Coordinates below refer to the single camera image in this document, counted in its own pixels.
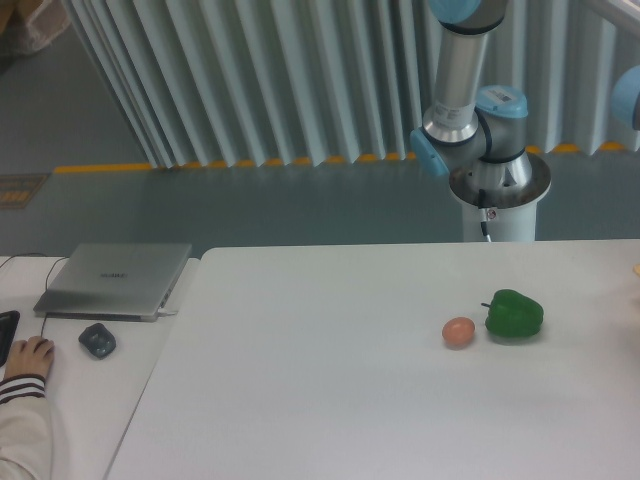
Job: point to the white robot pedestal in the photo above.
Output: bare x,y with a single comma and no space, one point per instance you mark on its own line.
499,200

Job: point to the dark grey round device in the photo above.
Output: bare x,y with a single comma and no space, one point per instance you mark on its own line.
98,341

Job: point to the cream sleeve forearm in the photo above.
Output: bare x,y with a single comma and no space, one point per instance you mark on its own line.
26,428

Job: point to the brown egg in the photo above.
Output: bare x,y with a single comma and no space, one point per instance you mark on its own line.
458,332

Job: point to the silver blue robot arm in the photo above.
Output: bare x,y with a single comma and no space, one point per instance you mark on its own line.
516,73

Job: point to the green bell pepper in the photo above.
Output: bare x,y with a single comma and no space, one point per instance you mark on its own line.
513,315

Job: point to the person's hand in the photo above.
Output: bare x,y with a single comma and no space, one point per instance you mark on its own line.
33,358

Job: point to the silver closed laptop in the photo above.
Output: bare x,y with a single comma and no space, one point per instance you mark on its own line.
119,281

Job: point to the black keyboard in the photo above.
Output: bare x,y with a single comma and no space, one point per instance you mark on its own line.
8,325

